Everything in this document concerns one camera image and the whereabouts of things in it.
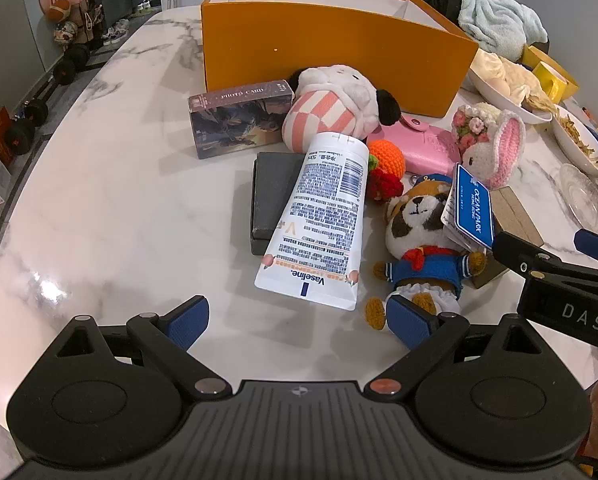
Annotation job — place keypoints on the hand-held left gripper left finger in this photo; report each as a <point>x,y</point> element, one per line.
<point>186,321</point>

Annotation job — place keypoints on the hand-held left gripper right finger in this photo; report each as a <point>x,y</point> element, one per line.
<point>409,322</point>

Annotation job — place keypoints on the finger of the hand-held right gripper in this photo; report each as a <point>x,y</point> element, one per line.
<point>596,243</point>
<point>521,254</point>

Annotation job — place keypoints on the crochet bunny doll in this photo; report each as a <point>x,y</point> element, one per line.
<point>484,155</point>

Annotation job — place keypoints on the pink snap card holder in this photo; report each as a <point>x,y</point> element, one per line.
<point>429,147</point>

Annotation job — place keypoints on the white lotion tube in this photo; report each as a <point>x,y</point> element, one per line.
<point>319,210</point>

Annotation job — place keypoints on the dark grey wallet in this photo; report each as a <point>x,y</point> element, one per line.
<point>271,195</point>

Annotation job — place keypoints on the dark photo card box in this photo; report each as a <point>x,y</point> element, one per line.
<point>239,120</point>

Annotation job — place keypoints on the white pink striped plush dog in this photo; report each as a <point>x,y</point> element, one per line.
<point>324,110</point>

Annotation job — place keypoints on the orange cardboard box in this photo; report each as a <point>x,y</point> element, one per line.
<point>329,45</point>

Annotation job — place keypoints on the brown cardboard block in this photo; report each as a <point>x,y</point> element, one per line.
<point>516,215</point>

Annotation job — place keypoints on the clear glass plate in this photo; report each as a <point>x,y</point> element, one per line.
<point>584,195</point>

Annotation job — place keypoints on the white plate with fries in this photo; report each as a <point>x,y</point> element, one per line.
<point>579,157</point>

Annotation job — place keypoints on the fried noodles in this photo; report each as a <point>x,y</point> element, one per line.
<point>579,132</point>

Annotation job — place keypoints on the white bowl with food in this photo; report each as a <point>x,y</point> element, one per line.
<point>509,106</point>

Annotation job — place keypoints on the crochet orange fruit charm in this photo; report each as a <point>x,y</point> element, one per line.
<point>386,157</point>

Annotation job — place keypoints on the yellow mug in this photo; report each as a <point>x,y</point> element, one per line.
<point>549,80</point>

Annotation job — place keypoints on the pale food pile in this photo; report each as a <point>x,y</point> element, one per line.
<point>499,72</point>

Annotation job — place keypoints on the yellow box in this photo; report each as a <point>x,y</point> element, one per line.
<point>534,54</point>

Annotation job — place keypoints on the light blue fluffy towel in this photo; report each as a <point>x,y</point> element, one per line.
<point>499,20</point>

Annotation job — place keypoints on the black dumbbell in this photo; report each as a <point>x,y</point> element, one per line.
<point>71,65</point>
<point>26,127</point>

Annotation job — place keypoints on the pair of white sneakers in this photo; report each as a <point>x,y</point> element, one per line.
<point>115,31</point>

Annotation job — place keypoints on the brown patterned ball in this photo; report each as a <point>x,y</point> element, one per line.
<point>65,32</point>

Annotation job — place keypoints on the pair of green sneakers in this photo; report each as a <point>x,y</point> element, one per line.
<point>146,5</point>

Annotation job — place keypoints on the orange basketball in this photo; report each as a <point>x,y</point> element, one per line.
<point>59,10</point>

